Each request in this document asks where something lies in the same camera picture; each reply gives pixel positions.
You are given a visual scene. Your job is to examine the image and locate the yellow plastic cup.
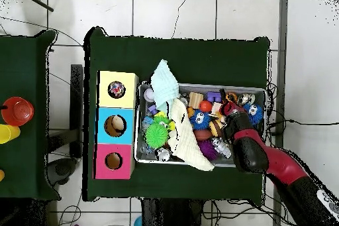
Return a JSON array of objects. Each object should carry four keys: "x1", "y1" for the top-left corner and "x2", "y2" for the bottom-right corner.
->
[{"x1": 0, "y1": 123, "x2": 21, "y2": 144}]

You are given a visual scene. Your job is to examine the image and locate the neighbouring green covered table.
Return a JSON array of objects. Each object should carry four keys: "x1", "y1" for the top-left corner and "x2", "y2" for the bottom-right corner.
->
[{"x1": 0, "y1": 29, "x2": 62, "y2": 201}]

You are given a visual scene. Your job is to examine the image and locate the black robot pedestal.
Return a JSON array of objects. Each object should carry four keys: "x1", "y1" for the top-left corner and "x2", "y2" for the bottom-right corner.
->
[{"x1": 141, "y1": 198, "x2": 205, "y2": 226}]

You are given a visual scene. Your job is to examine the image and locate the small blue spiky eyed ball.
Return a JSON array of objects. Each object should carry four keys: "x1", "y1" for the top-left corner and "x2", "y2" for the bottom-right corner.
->
[{"x1": 189, "y1": 109, "x2": 212, "y2": 131}]

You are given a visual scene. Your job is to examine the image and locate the red plastic cup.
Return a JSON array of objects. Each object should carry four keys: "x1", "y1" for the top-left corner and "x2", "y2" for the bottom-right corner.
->
[{"x1": 1, "y1": 96, "x2": 34, "y2": 127}]

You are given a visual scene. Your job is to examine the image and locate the orange red smooth ball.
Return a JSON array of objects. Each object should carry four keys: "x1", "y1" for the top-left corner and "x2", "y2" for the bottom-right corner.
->
[{"x1": 199, "y1": 100, "x2": 213, "y2": 113}]

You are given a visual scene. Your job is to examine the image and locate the dark green table cloth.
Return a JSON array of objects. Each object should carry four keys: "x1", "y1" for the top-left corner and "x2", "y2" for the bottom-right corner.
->
[{"x1": 81, "y1": 26, "x2": 271, "y2": 207}]

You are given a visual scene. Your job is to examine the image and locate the multicolour patterned cloth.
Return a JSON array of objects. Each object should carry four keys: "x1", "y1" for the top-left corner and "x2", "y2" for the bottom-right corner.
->
[{"x1": 108, "y1": 81, "x2": 126, "y2": 99}]

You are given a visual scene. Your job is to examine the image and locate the wooden box with three holes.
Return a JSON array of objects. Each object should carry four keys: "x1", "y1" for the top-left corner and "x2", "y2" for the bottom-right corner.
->
[{"x1": 93, "y1": 70, "x2": 140, "y2": 180}]

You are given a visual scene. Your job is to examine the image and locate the shallow clear mesh bin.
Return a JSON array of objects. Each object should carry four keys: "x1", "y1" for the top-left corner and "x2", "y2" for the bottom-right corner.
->
[{"x1": 134, "y1": 81, "x2": 267, "y2": 170}]

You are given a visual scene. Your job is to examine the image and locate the grey round base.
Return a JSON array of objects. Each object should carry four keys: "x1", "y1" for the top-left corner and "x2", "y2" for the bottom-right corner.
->
[{"x1": 46, "y1": 157, "x2": 78, "y2": 187}]

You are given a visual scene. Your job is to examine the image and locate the mint waffle cloth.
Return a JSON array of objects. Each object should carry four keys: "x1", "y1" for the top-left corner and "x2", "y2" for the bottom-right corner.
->
[{"x1": 150, "y1": 59, "x2": 180, "y2": 114}]

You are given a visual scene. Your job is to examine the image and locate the black power cable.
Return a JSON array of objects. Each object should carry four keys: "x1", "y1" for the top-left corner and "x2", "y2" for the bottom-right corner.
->
[{"x1": 267, "y1": 119, "x2": 339, "y2": 135}]

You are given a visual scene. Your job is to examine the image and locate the blue spiky ball with eyes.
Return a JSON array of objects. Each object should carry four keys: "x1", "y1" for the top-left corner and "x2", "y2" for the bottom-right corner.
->
[{"x1": 243, "y1": 103, "x2": 264, "y2": 127}]

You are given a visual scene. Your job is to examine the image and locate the toy hamburger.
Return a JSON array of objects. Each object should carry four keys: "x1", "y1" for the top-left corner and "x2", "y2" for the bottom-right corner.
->
[{"x1": 209, "y1": 119, "x2": 224, "y2": 138}]

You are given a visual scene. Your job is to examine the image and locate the green spiky toy with eyes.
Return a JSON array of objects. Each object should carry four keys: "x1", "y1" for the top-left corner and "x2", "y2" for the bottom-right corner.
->
[{"x1": 144, "y1": 114, "x2": 175, "y2": 149}]

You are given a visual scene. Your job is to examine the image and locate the pale wooden cube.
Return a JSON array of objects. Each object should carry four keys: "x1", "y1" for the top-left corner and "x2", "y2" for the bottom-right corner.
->
[{"x1": 211, "y1": 101, "x2": 223, "y2": 115}]

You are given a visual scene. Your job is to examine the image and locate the black upright stand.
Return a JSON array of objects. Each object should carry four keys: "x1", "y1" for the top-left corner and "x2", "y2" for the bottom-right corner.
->
[{"x1": 70, "y1": 64, "x2": 84, "y2": 159}]

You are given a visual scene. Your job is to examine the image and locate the dark tripod leg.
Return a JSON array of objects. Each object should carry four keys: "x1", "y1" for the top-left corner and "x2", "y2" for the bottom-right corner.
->
[{"x1": 10, "y1": 0, "x2": 55, "y2": 13}]

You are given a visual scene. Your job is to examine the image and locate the cream waffle cloth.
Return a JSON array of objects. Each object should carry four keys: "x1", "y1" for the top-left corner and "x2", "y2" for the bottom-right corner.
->
[{"x1": 168, "y1": 97, "x2": 215, "y2": 172}]

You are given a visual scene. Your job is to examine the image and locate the labelled tin can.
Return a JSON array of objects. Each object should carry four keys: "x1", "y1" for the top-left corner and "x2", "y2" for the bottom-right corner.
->
[{"x1": 238, "y1": 93, "x2": 256, "y2": 107}]

